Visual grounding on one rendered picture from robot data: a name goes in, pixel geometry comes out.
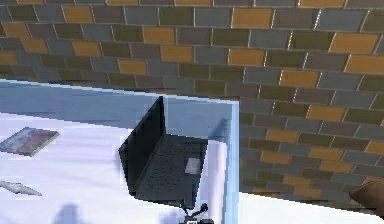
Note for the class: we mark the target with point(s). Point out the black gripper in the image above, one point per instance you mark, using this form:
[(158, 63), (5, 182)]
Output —
[(186, 213)]

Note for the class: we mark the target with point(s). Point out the black laptop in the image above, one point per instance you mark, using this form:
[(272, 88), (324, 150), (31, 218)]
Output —
[(160, 166)]

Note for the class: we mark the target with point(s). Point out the brown cushion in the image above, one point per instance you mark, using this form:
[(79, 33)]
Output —
[(370, 196)]

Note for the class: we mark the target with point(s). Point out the grey pencil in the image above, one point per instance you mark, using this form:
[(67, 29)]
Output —
[(20, 188)]

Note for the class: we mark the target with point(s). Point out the grey and red book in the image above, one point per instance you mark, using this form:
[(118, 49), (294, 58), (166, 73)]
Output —
[(28, 140)]

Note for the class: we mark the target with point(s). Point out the white bed with blue frame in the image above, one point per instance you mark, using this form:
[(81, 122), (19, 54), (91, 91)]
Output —
[(83, 166)]

